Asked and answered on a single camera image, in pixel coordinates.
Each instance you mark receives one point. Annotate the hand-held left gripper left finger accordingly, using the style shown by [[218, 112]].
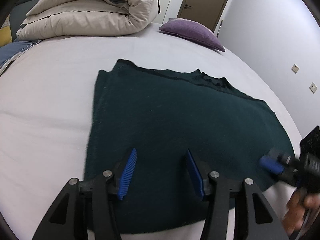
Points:
[[127, 175]]

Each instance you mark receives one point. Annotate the person's right hand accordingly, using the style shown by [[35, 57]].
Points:
[[296, 207]]

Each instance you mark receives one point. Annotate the brown door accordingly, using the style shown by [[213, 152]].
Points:
[[207, 2]]

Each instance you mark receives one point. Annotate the blue pillow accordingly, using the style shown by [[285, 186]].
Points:
[[12, 52]]

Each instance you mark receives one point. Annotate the purple cushion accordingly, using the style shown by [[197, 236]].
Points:
[[192, 31]]

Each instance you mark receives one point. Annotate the beige wall socket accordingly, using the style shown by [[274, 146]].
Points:
[[295, 68], [313, 87]]

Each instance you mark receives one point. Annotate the yellow cushion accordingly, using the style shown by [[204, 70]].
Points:
[[5, 36]]

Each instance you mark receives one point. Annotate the dark green sweater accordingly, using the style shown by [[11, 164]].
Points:
[[170, 120]]

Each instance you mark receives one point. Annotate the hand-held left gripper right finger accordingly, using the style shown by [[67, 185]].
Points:
[[196, 177]]

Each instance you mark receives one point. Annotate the beige rolled duvet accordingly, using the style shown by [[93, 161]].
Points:
[[87, 12]]

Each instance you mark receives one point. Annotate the black cloth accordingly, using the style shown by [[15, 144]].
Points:
[[158, 1]]

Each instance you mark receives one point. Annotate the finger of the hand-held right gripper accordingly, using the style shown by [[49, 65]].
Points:
[[278, 155], [271, 165]]

